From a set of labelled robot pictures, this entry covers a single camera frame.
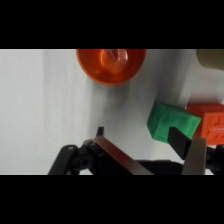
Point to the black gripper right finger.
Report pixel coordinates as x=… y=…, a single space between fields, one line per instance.
x=196 y=156

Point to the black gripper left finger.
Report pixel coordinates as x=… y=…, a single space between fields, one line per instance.
x=100 y=156

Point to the green block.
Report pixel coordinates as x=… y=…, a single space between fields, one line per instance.
x=170 y=120

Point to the red block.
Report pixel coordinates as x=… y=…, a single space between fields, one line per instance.
x=213 y=121

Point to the orange round dish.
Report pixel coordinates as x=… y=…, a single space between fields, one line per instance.
x=96 y=66

